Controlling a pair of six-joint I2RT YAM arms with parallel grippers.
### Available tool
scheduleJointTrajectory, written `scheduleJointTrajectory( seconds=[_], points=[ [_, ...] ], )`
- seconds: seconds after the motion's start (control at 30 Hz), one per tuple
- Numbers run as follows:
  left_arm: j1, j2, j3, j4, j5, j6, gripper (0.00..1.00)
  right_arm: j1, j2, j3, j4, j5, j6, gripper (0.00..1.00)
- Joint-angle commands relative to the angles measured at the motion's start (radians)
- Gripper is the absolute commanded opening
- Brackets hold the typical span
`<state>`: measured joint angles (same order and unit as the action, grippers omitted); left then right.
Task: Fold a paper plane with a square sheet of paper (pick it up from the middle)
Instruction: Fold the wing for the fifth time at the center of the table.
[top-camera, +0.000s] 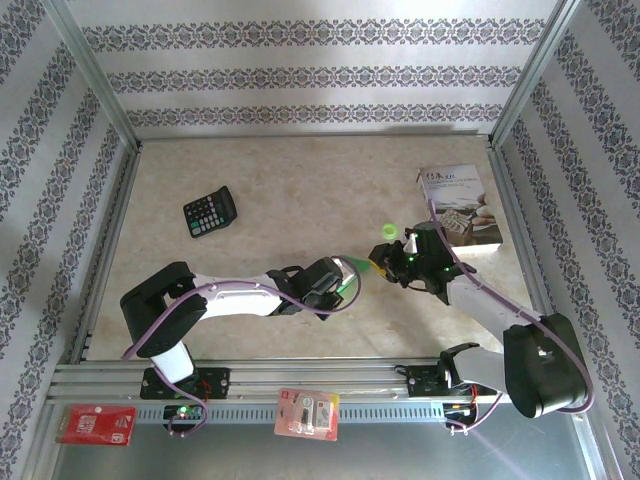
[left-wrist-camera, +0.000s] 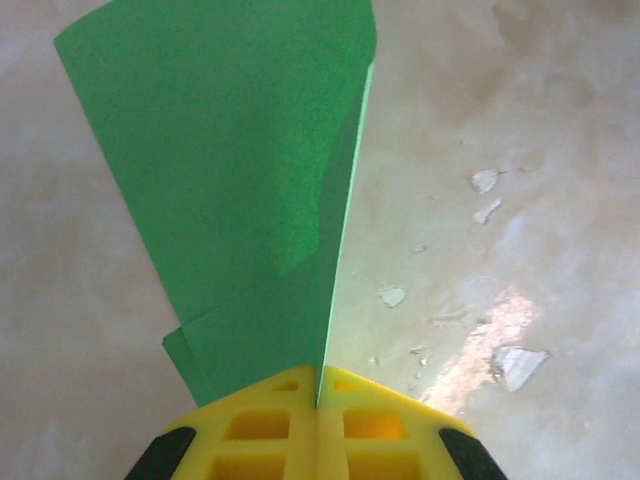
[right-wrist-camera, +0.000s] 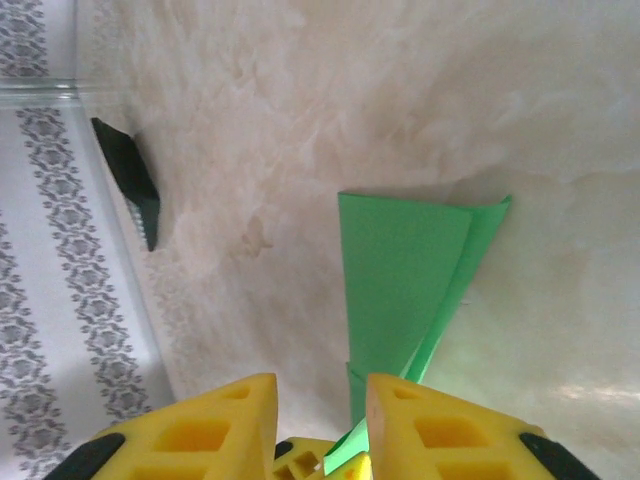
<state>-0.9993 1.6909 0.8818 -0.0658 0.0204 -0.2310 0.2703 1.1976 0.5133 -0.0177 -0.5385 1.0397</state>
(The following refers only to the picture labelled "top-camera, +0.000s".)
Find black calculator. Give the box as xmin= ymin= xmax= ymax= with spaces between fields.
xmin=182 ymin=185 xmax=239 ymax=240

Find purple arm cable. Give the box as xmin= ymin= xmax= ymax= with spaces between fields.
xmin=427 ymin=198 xmax=595 ymax=436
xmin=121 ymin=254 xmax=363 ymax=439

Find book with photo cover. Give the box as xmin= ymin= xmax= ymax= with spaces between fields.
xmin=415 ymin=163 xmax=505 ymax=251

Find aluminium frame post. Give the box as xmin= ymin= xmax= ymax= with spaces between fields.
xmin=487 ymin=0 xmax=586 ymax=151
xmin=42 ymin=0 xmax=146 ymax=151

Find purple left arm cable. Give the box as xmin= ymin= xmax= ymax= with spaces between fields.
xmin=121 ymin=254 xmax=363 ymax=439

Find green paper sheet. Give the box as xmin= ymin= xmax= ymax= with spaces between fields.
xmin=335 ymin=254 xmax=376 ymax=297

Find aluminium side rail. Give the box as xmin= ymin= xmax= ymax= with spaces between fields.
xmin=487 ymin=143 xmax=570 ymax=362
xmin=68 ymin=142 xmax=146 ymax=365

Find grey metal sheet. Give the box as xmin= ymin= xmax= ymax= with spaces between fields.
xmin=47 ymin=384 xmax=604 ymax=480

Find pink blister pack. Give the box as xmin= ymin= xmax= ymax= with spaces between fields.
xmin=273 ymin=387 xmax=341 ymax=442

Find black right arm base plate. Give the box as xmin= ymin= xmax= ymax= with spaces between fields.
xmin=405 ymin=364 xmax=499 ymax=400

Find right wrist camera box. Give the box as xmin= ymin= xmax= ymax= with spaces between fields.
xmin=403 ymin=223 xmax=447 ymax=256

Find grey slotted cable duct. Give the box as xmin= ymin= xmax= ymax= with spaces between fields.
xmin=134 ymin=403 xmax=451 ymax=425

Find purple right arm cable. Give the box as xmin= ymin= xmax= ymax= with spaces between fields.
xmin=427 ymin=198 xmax=595 ymax=436

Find red flat package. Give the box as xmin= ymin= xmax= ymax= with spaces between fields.
xmin=54 ymin=403 xmax=137 ymax=447

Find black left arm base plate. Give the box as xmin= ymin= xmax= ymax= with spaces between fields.
xmin=139 ymin=366 xmax=232 ymax=401

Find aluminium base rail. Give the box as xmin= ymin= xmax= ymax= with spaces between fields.
xmin=47 ymin=357 xmax=594 ymax=404

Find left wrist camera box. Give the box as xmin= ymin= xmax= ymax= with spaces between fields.
xmin=309 ymin=257 xmax=354 ymax=299

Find thin aluminium back rail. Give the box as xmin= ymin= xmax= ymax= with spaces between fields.
xmin=137 ymin=130 xmax=494 ymax=142

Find small controller board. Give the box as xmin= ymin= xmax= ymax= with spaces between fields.
xmin=442 ymin=400 xmax=479 ymax=419
xmin=163 ymin=403 xmax=206 ymax=422

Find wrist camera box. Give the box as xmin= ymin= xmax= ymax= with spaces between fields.
xmin=309 ymin=257 xmax=354 ymax=299
xmin=403 ymin=223 xmax=447 ymax=256

